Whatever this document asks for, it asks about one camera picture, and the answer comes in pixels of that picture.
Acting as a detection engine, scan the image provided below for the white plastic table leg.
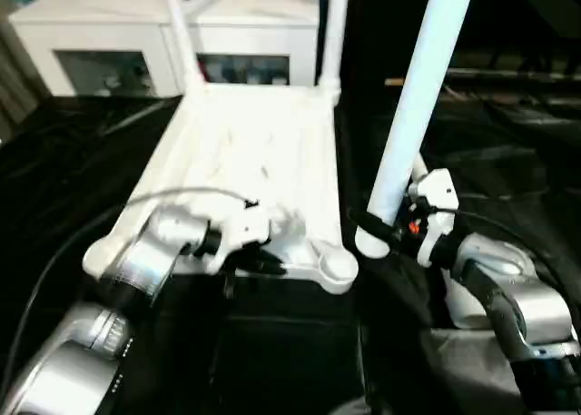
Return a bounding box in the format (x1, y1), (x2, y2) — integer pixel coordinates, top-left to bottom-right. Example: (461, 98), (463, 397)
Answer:
(158, 0), (208, 96)
(410, 153), (496, 330)
(317, 0), (351, 101)
(353, 0), (478, 259)

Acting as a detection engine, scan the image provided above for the white plastic table top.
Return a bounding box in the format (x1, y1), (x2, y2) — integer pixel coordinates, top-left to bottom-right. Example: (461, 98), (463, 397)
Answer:
(82, 81), (359, 296)

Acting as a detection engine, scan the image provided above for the black plastic mat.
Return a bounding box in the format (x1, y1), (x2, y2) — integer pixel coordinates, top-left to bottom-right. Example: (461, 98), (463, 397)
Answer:
(0, 92), (581, 415)

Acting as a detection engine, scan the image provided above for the white sideboard cabinet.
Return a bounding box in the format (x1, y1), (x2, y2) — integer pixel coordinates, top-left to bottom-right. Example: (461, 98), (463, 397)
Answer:
(6, 0), (321, 98)

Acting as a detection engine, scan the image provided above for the grey curtain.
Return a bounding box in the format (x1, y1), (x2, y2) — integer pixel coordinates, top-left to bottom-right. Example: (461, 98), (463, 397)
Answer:
(0, 22), (44, 134)

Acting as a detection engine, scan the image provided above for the dark metal rail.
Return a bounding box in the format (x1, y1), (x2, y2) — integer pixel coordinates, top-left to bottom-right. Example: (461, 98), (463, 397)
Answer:
(447, 67), (581, 84)

